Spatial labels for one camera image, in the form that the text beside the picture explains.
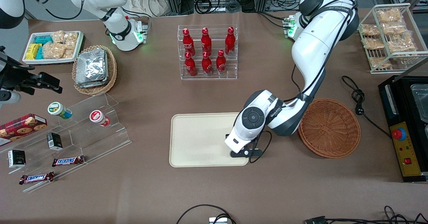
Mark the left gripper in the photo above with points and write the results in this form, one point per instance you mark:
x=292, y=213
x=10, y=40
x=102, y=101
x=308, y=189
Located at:
x=226, y=135

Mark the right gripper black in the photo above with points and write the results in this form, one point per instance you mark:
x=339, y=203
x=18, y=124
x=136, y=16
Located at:
x=16, y=78

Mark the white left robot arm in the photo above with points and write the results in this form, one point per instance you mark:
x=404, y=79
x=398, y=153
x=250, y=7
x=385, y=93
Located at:
x=314, y=50

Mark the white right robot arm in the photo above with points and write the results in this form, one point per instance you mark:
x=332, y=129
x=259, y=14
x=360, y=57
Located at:
x=100, y=0

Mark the foil-wrapped sandwich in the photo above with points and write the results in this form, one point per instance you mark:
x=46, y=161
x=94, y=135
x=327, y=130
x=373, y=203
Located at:
x=90, y=85
x=92, y=65

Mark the cream plastic serving tray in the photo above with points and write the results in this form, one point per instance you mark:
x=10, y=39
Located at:
x=197, y=140

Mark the light wicker basket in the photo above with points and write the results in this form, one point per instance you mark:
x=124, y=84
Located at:
x=112, y=73

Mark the brown round wicker basket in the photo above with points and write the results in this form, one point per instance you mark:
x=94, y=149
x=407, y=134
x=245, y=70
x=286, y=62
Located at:
x=329, y=128

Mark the green sunflower lid cup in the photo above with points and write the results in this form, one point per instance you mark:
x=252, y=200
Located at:
x=57, y=109

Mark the teal snack packet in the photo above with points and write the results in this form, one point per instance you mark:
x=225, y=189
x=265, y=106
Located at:
x=39, y=53
x=43, y=39

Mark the clear bag of crackers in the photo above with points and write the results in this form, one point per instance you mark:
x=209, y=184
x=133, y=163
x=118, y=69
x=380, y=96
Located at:
x=53, y=50
x=58, y=36
x=71, y=39
x=69, y=53

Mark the yellow snack packet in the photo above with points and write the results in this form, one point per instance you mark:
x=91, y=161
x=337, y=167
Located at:
x=32, y=51

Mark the red tartan cookie box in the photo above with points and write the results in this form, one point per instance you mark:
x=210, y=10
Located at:
x=20, y=125

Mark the white rectangular snack bin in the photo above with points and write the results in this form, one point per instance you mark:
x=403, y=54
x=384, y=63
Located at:
x=80, y=40

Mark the black tea carton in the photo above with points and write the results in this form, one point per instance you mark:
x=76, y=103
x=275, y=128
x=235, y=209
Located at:
x=16, y=158
x=54, y=141

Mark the red lid yogurt cup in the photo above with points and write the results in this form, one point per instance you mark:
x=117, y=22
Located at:
x=98, y=117

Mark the clear acrylic tiered shelf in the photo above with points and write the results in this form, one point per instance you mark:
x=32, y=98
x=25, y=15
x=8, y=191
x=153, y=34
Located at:
x=87, y=140

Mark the small grey device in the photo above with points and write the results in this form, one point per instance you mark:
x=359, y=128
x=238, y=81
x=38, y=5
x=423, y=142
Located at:
x=218, y=221

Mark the Snickers chocolate bar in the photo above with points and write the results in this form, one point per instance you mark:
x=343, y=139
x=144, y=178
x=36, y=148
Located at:
x=36, y=178
x=68, y=160

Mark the clear acrylic bottle rack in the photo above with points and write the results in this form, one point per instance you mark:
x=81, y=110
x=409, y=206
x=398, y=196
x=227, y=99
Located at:
x=207, y=77

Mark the red cola bottle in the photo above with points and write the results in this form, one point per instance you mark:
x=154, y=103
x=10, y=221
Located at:
x=221, y=63
x=206, y=40
x=230, y=40
x=206, y=65
x=188, y=41
x=190, y=66

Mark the white plastic bag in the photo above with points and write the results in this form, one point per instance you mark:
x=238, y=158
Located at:
x=147, y=1

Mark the black appliance yellow control panel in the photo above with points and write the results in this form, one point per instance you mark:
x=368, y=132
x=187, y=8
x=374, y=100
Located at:
x=406, y=150

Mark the clear bag of pastry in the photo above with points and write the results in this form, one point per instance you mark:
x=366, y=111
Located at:
x=369, y=29
x=393, y=28
x=373, y=43
x=379, y=63
x=388, y=15
x=401, y=45

